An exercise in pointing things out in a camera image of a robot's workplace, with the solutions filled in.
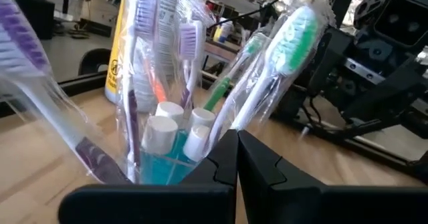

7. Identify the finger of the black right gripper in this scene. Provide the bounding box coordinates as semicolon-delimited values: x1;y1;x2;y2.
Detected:
342;62;428;124
309;28;348;96

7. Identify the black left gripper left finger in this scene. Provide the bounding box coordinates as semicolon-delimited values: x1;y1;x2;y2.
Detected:
58;130;239;224

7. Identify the white cylindrical wipes canister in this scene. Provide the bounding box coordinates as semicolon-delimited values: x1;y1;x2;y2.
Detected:
104;0;198;113

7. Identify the green toothbrush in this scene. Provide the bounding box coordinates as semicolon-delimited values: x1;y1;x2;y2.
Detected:
205;3;335;144
203;32;270;113

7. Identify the clear acrylic organizer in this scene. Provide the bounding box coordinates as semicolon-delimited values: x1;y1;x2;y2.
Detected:
123;93;231;187

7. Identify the orange toothbrush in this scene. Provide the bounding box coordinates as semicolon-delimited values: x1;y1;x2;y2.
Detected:
135;38;170;113

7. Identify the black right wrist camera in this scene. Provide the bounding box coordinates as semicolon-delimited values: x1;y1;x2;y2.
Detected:
373;0;428;48

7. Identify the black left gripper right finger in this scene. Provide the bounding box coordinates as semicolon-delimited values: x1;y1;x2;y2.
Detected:
237;130;428;224

